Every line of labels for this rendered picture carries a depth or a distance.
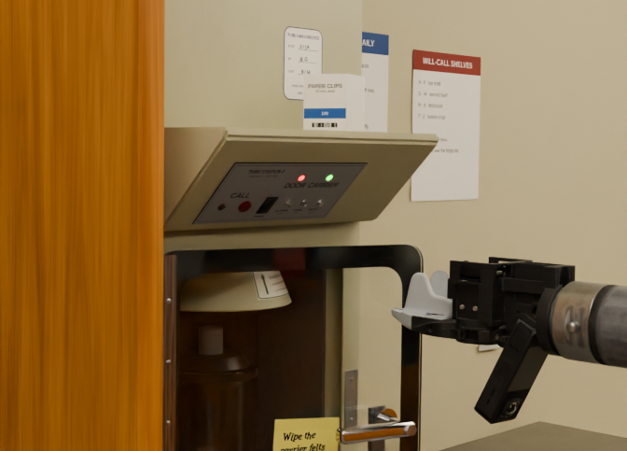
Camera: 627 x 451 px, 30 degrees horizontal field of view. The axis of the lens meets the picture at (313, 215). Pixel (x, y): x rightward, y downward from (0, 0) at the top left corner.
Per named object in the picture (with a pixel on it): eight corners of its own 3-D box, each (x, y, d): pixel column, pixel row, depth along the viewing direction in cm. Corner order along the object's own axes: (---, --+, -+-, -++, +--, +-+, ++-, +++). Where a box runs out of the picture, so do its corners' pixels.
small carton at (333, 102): (302, 131, 124) (303, 74, 123) (322, 132, 128) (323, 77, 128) (346, 131, 121) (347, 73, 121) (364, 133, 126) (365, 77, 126)
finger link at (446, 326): (430, 310, 123) (499, 319, 117) (430, 327, 123) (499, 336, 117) (402, 315, 120) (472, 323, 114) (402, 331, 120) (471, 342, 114)
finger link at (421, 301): (395, 267, 126) (465, 274, 120) (394, 322, 126) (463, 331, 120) (376, 269, 124) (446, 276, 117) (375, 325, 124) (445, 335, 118)
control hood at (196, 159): (143, 230, 114) (143, 127, 113) (361, 219, 137) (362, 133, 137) (223, 237, 106) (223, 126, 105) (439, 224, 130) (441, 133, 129)
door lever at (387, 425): (318, 440, 123) (318, 415, 123) (396, 429, 127) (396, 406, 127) (342, 451, 118) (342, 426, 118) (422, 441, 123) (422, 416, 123)
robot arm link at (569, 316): (626, 359, 112) (582, 370, 106) (584, 353, 115) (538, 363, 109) (628, 281, 111) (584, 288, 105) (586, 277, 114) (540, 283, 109)
